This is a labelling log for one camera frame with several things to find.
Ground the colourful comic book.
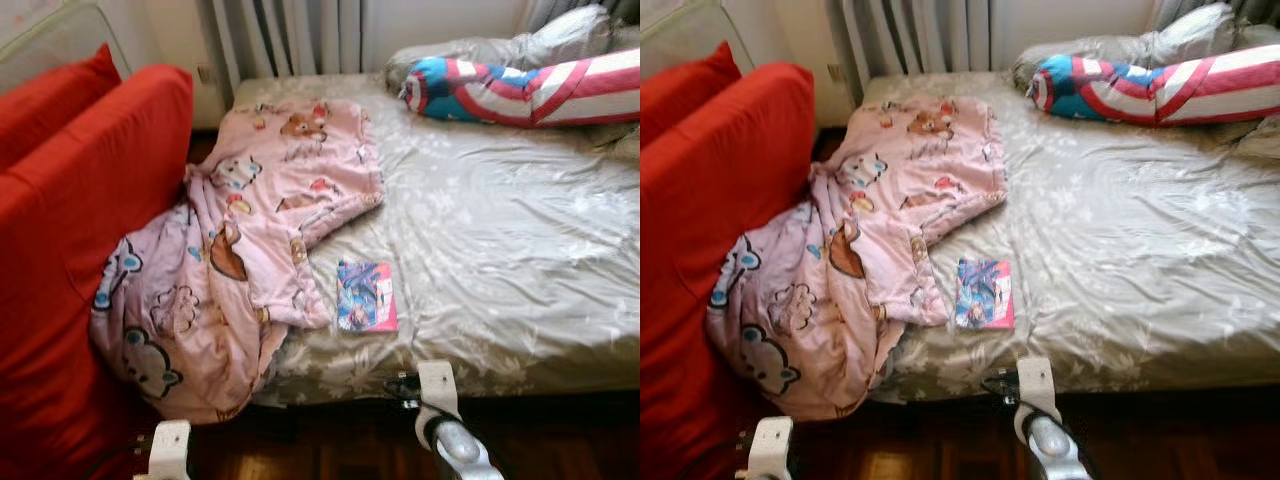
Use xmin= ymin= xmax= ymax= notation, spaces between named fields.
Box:
xmin=337 ymin=260 xmax=399 ymax=334
xmin=955 ymin=257 xmax=1016 ymax=331

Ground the bed with grey floral sheet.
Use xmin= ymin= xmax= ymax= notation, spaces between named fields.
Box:
xmin=860 ymin=70 xmax=1280 ymax=401
xmin=230 ymin=70 xmax=641 ymax=406

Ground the pink cartoon print blanket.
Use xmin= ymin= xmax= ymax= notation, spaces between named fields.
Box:
xmin=90 ymin=98 xmax=386 ymax=426
xmin=705 ymin=95 xmax=1009 ymax=421

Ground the red white blue bolster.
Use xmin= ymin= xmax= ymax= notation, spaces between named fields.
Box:
xmin=1028 ymin=43 xmax=1280 ymax=126
xmin=400 ymin=48 xmax=641 ymax=129

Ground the large red cushion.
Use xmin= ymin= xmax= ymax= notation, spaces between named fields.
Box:
xmin=0 ymin=65 xmax=196 ymax=480
xmin=640 ymin=62 xmax=816 ymax=480

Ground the grey knotted pillow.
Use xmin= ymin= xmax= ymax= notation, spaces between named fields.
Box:
xmin=385 ymin=5 xmax=641 ymax=96
xmin=1012 ymin=3 xmax=1280 ymax=91

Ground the small red cushion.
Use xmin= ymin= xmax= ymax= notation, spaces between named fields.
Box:
xmin=640 ymin=42 xmax=743 ymax=133
xmin=0 ymin=45 xmax=123 ymax=169

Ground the white mattress with green trim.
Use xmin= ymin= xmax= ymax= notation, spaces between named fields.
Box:
xmin=640 ymin=0 xmax=761 ymax=63
xmin=0 ymin=0 xmax=133 ymax=96

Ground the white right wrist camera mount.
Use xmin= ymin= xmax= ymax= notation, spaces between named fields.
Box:
xmin=417 ymin=360 xmax=463 ymax=421
xmin=1014 ymin=356 xmax=1057 ymax=416

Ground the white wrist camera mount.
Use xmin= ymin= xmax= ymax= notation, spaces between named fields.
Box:
xmin=147 ymin=420 xmax=192 ymax=480
xmin=417 ymin=360 xmax=463 ymax=421
xmin=747 ymin=416 xmax=794 ymax=480
xmin=1014 ymin=356 xmax=1057 ymax=416

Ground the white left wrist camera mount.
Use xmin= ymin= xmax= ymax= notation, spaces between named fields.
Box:
xmin=747 ymin=416 xmax=794 ymax=480
xmin=147 ymin=420 xmax=192 ymax=480

